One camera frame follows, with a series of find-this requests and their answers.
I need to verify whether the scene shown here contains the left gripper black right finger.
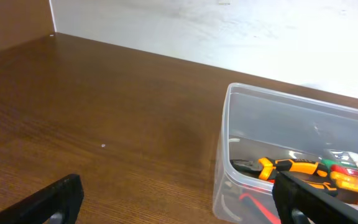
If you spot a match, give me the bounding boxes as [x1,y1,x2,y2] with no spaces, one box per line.
[272,172,358,224]

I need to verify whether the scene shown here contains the orange black long-nose pliers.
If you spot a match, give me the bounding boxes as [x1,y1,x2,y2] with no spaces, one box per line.
[230,157,338,197]

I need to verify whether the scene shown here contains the small red-handled pliers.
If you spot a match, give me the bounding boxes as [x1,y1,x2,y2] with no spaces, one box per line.
[238,190,281,224]

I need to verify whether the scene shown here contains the clear screwdriver bit case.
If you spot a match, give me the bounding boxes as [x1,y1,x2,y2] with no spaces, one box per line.
[321,149,358,193]

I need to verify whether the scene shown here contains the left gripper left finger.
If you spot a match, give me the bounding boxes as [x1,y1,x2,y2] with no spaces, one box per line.
[0,174,84,224]

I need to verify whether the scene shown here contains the clear plastic container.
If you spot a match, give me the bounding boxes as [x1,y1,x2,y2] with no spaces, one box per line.
[213,83,358,223]

